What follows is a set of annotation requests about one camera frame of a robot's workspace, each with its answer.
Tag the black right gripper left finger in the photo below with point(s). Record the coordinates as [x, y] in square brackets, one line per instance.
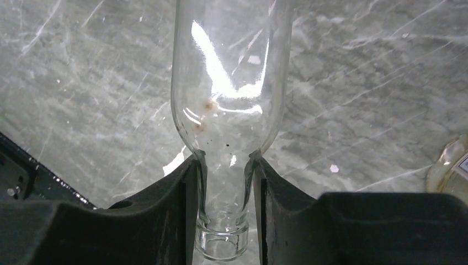
[153, 226]

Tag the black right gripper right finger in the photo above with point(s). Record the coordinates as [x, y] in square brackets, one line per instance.
[355, 227]

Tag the clear plain glass bottle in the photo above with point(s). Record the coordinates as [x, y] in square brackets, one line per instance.
[229, 72]

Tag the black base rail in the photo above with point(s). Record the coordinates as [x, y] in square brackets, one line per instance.
[24, 178]

